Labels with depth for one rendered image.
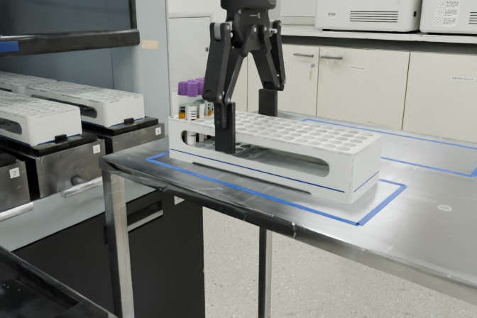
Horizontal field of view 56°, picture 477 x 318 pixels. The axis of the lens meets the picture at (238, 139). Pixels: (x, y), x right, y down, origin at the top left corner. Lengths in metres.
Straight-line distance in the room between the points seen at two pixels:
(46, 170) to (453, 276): 0.62
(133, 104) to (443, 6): 1.84
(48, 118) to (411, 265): 0.62
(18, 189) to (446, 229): 0.61
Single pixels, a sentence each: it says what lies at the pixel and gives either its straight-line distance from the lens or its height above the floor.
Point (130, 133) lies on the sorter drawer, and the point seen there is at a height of 0.80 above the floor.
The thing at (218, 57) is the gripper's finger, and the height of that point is 0.98.
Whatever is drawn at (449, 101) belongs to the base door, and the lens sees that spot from 2.49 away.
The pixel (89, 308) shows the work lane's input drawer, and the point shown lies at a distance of 0.39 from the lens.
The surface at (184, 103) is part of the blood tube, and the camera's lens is 0.67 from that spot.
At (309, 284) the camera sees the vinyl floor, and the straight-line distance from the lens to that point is 1.87.
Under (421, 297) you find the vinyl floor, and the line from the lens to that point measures 1.91.
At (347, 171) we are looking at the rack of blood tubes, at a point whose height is 0.86.
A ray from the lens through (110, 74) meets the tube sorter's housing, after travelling 1.09.
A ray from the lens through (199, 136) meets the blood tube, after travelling 0.69.
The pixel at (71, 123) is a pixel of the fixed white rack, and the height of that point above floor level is 0.84.
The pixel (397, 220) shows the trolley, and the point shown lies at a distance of 0.53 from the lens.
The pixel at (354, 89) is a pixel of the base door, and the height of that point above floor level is 0.59.
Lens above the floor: 1.04
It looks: 16 degrees down
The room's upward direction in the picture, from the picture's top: straight up
